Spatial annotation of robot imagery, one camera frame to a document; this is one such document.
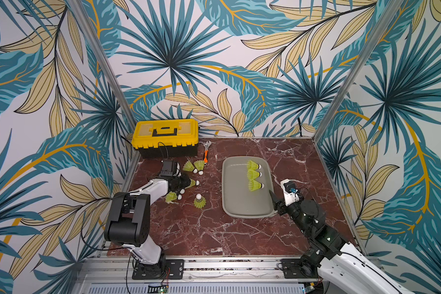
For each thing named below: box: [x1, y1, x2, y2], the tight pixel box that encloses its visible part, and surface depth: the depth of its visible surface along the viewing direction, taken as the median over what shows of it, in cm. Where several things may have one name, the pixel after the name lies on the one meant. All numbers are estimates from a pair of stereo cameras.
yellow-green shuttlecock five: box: [194, 159, 206, 176], surface depth 104 cm
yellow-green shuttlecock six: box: [184, 177, 200, 190], surface depth 98 cm
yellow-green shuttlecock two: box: [246, 159, 262, 171], surface depth 105 cm
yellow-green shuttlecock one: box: [246, 169, 263, 180], surface depth 102 cm
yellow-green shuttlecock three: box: [248, 178, 265, 192], surface depth 97 cm
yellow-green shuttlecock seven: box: [193, 193, 207, 209], surface depth 90 cm
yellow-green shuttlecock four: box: [182, 159, 198, 174], surface depth 103 cm
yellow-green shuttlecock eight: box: [165, 191, 179, 205], surface depth 94 cm
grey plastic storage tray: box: [221, 156, 278, 219], surface depth 100 cm
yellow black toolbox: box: [131, 118, 200, 159], surface depth 102 cm
